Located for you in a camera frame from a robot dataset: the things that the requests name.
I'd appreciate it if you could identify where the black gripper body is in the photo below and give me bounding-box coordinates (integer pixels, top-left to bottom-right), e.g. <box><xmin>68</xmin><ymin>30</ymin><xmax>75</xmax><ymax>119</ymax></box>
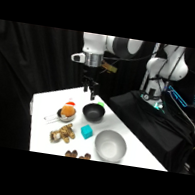
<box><xmin>81</xmin><ymin>63</ymin><xmax>102</xmax><ymax>86</ymax></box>

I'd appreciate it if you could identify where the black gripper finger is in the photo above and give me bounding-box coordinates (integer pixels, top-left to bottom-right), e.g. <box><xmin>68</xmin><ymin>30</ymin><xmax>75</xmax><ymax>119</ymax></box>
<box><xmin>88</xmin><ymin>80</ymin><xmax>100</xmax><ymax>102</ymax></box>
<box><xmin>81</xmin><ymin>77</ymin><xmax>91</xmax><ymax>94</ymax></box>

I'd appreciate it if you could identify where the blue cube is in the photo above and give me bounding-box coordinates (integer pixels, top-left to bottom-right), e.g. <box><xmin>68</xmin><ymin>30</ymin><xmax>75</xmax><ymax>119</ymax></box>
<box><xmin>79</xmin><ymin>123</ymin><xmax>96</xmax><ymax>141</ymax></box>

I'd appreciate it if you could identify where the black bowl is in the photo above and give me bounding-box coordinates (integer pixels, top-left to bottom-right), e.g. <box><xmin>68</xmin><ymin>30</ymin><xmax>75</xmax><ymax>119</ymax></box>
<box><xmin>80</xmin><ymin>101</ymin><xmax>107</xmax><ymax>125</ymax></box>

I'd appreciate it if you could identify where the grey metal bowl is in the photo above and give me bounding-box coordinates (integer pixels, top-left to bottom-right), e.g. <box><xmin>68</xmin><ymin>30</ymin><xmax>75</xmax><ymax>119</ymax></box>
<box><xmin>91</xmin><ymin>128</ymin><xmax>131</xmax><ymax>165</ymax></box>

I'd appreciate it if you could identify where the small green block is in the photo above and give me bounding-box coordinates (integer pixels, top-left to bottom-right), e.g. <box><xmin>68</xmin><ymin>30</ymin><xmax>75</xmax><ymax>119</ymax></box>
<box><xmin>96</xmin><ymin>101</ymin><xmax>106</xmax><ymax>109</ymax></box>

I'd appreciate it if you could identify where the brown cardboard tag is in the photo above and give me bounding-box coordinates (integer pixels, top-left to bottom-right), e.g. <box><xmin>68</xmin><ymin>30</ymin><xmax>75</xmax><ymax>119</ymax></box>
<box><xmin>99</xmin><ymin>60</ymin><xmax>121</xmax><ymax>75</ymax></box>

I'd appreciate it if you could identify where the orange plush toy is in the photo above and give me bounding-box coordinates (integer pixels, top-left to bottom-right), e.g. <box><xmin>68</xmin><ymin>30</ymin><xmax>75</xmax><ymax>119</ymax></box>
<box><xmin>59</xmin><ymin>96</ymin><xmax>79</xmax><ymax>120</ymax></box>

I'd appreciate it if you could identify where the metal measuring cup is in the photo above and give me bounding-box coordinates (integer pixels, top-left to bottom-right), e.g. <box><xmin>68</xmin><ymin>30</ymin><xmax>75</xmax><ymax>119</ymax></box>
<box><xmin>42</xmin><ymin>105</ymin><xmax>78</xmax><ymax>128</ymax></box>

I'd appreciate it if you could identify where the brown teddy bear plush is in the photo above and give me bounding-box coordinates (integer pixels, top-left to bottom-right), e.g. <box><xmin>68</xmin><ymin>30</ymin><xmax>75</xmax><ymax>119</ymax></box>
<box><xmin>47</xmin><ymin>120</ymin><xmax>78</xmax><ymax>148</ymax></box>

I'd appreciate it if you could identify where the black curtain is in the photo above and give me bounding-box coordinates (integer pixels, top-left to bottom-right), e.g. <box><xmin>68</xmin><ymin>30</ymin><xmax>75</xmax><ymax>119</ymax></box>
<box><xmin>0</xmin><ymin>19</ymin><xmax>195</xmax><ymax>177</ymax></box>

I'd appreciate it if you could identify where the black cloth-covered robot stand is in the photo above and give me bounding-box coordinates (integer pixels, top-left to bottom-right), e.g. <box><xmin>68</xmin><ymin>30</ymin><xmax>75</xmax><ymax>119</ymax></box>
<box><xmin>99</xmin><ymin>85</ymin><xmax>195</xmax><ymax>175</ymax></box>

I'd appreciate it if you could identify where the small green light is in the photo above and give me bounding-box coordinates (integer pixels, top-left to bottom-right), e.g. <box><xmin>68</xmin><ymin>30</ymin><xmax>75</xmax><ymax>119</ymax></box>
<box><xmin>151</xmin><ymin>101</ymin><xmax>163</xmax><ymax>112</ymax></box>

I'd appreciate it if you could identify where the laptop with blue light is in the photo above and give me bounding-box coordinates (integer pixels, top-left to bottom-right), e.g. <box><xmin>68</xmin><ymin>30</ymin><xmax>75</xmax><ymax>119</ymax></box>
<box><xmin>164</xmin><ymin>83</ymin><xmax>195</xmax><ymax>112</ymax></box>

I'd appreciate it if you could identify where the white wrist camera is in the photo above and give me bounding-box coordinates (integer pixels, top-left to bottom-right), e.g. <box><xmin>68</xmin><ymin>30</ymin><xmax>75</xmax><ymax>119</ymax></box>
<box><xmin>70</xmin><ymin>51</ymin><xmax>87</xmax><ymax>64</ymax></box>

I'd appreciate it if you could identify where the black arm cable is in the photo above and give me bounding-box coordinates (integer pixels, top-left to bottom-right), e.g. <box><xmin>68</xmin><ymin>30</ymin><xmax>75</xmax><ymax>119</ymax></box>
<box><xmin>98</xmin><ymin>35</ymin><xmax>189</xmax><ymax>99</ymax></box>

